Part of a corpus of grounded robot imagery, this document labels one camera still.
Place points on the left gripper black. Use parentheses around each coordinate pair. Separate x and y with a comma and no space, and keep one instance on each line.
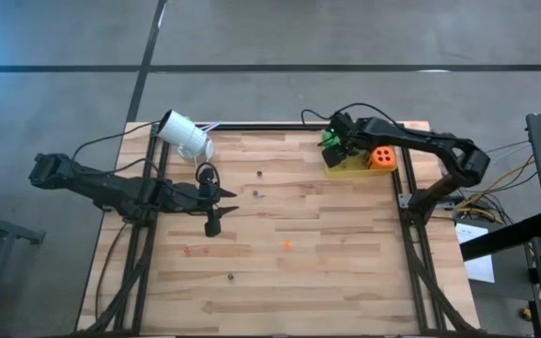
(209,202)

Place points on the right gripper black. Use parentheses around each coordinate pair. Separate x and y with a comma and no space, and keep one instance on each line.
(350,136)

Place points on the green foam die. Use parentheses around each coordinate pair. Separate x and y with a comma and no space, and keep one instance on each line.
(328,138)

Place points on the yellow translucent plastic bin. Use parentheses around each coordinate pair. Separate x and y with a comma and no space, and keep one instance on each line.
(355,170)

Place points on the orange foam die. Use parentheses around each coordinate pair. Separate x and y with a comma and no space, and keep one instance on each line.
(382,158)

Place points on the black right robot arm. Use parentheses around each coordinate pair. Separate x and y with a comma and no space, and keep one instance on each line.
(421,138)

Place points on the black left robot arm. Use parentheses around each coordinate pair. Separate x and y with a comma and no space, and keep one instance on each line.
(111,190)

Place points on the black metal beam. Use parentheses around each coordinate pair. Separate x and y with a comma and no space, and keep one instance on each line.
(500,239)

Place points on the white paper sheet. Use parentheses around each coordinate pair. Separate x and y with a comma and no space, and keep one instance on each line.
(479,267)

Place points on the dark metal stand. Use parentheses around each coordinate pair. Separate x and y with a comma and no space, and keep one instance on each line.
(7,230)

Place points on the small yellow-brown object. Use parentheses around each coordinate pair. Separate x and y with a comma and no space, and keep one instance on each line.
(526,313)

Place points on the black aluminium table frame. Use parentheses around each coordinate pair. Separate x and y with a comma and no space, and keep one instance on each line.
(275,127)

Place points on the white cylindrical camera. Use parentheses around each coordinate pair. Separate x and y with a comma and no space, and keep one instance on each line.
(181,133)

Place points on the silver mounting bracket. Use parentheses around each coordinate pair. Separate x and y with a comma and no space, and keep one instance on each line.
(405,200)

